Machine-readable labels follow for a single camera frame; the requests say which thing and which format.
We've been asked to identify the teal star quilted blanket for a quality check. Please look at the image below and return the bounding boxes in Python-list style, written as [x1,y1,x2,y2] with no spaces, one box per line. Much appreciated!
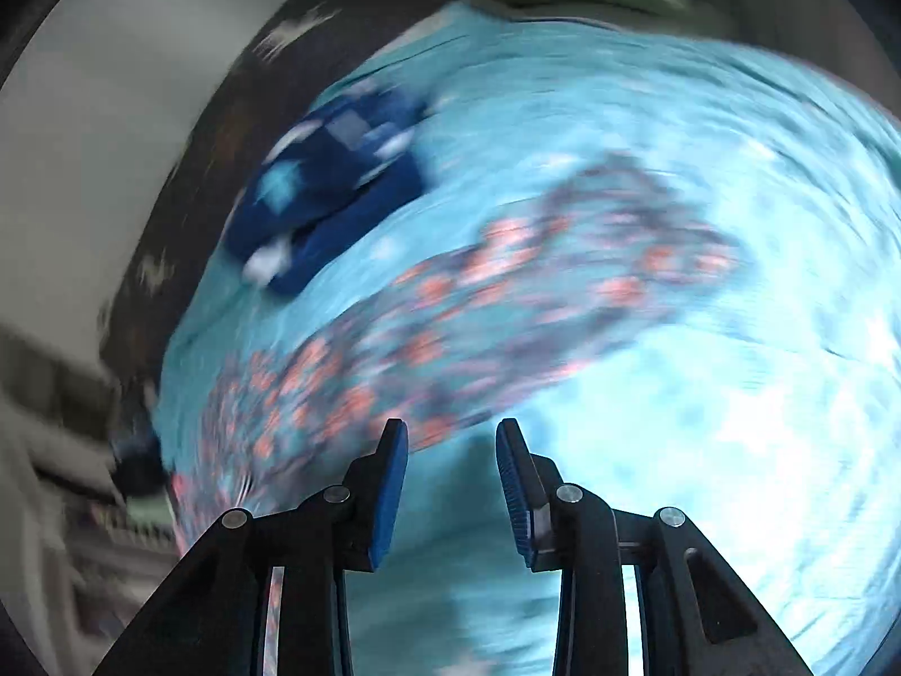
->
[151,0,901,676]

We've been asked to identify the teal floral garment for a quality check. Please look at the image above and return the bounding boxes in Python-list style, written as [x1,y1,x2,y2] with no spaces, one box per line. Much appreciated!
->
[169,151,743,579]

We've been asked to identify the navy blue patterned garment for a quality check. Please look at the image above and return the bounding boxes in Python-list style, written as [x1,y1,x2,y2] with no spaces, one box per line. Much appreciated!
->
[224,81,434,297]

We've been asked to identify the dark deer print blanket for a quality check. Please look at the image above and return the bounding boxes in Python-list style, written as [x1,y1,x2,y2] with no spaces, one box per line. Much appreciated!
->
[99,0,466,395]

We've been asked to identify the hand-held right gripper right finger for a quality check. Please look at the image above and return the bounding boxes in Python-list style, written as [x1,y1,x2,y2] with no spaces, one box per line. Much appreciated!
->
[496,418,815,676]

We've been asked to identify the dark round object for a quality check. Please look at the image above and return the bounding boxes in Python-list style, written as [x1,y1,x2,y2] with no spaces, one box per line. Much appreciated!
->
[111,380,171,497]

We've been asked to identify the grey furniture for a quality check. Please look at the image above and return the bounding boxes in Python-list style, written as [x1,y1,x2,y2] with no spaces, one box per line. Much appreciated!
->
[0,324,177,649]

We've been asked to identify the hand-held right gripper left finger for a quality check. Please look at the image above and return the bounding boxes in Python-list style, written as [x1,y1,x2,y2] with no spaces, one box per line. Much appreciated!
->
[95,419,410,676]

